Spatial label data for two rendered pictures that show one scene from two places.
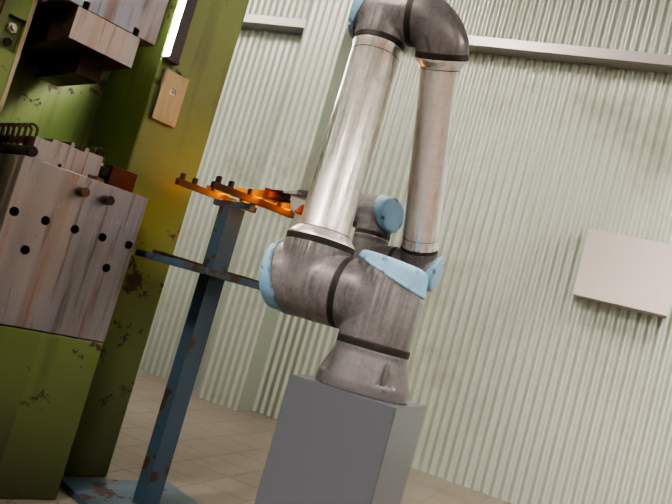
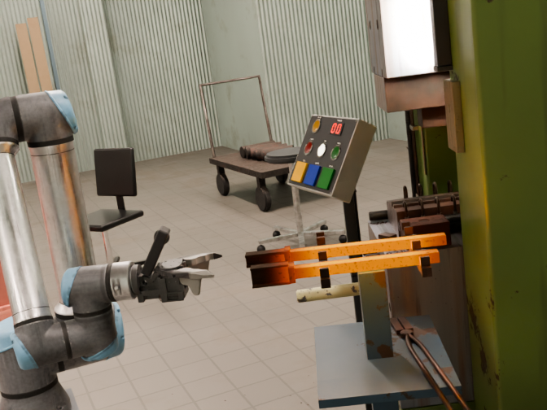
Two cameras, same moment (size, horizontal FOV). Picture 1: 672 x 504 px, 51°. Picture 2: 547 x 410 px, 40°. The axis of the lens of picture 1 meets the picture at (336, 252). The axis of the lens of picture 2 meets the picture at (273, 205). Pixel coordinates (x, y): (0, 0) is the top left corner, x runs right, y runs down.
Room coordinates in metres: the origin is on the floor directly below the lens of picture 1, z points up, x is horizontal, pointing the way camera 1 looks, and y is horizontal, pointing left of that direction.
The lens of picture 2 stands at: (3.29, -0.94, 1.53)
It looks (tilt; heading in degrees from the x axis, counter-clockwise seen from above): 13 degrees down; 136
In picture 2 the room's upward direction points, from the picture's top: 8 degrees counter-clockwise
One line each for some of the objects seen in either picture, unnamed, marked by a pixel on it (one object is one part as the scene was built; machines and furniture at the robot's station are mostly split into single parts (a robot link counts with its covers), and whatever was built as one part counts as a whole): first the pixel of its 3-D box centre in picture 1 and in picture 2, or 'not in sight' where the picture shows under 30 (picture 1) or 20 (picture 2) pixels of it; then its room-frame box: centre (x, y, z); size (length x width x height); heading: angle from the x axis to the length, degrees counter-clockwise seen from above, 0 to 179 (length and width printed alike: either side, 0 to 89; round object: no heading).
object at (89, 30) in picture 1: (74, 43); (454, 82); (2.14, 0.95, 1.32); 0.42 x 0.20 x 0.10; 44
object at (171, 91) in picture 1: (169, 98); (453, 115); (2.31, 0.67, 1.27); 0.09 x 0.02 x 0.17; 134
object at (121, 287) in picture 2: not in sight; (125, 281); (1.83, -0.02, 1.00); 0.10 x 0.05 x 0.09; 131
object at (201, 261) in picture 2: (295, 200); (203, 266); (1.92, 0.14, 1.00); 0.09 x 0.03 x 0.06; 77
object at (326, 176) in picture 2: not in sight; (326, 178); (1.59, 0.99, 1.01); 0.07 x 0.05 x 0.07; 159
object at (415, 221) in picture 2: (113, 179); (425, 232); (2.16, 0.72, 0.95); 0.12 x 0.09 x 0.07; 44
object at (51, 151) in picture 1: (39, 154); (463, 206); (2.14, 0.95, 0.96); 0.42 x 0.20 x 0.09; 44
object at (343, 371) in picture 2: (213, 273); (379, 356); (2.25, 0.36, 0.75); 0.40 x 0.30 x 0.02; 132
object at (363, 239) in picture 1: (370, 257); (92, 331); (1.75, -0.09, 0.89); 0.12 x 0.09 x 0.12; 66
